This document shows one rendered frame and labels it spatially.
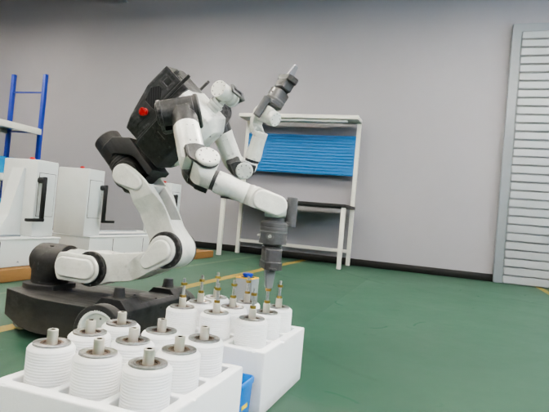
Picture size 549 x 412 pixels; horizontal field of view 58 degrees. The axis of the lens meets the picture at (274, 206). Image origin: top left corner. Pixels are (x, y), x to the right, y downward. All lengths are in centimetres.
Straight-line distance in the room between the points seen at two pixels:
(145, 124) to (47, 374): 110
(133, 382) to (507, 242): 576
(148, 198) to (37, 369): 99
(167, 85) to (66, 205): 252
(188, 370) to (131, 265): 98
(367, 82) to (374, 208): 166
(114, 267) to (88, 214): 216
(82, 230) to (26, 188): 61
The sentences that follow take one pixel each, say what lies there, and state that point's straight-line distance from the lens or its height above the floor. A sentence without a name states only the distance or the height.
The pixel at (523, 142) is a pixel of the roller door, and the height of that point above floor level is 167.
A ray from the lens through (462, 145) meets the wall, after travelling 660.
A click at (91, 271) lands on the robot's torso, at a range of 210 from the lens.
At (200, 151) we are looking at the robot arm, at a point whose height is 74.
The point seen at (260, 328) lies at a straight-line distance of 147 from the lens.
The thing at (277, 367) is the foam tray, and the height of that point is 11.
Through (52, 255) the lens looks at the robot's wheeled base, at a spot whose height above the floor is 31.
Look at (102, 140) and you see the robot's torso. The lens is 215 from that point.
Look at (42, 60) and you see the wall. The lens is 939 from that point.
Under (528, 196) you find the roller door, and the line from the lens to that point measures 650.
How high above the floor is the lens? 56
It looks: 1 degrees up
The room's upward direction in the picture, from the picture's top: 5 degrees clockwise
